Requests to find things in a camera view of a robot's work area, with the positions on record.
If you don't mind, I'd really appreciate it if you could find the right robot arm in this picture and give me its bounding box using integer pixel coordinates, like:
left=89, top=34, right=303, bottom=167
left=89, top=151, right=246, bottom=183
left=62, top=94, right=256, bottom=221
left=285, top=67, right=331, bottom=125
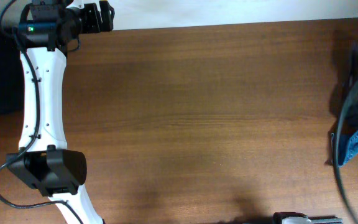
left=272, top=212, right=344, bottom=224

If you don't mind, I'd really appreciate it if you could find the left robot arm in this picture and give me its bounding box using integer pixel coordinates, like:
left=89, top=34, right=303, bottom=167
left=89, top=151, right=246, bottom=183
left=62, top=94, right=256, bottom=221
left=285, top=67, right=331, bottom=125
left=5, top=1, right=115, bottom=223

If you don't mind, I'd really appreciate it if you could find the right black cable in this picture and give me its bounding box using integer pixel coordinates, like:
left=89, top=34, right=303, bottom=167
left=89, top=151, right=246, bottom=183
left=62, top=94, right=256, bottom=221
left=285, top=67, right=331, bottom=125
left=333, top=62, right=358, bottom=224

